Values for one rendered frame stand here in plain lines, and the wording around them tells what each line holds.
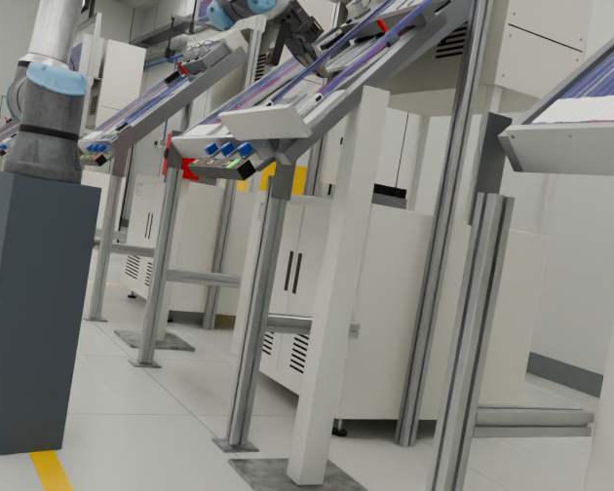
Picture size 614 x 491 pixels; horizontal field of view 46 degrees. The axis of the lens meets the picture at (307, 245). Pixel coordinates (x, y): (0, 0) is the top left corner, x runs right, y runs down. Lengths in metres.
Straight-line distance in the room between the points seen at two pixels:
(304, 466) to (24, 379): 0.59
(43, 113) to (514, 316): 1.40
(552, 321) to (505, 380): 1.35
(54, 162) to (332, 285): 0.61
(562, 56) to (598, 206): 1.32
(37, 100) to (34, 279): 0.35
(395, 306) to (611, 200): 1.71
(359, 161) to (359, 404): 0.72
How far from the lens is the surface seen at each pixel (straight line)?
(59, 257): 1.54
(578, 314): 3.49
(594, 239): 3.48
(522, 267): 2.22
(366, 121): 1.51
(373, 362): 1.94
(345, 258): 1.50
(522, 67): 2.18
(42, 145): 1.54
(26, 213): 1.50
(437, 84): 2.30
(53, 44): 1.72
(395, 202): 2.08
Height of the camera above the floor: 0.57
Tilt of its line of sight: 2 degrees down
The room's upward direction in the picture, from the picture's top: 10 degrees clockwise
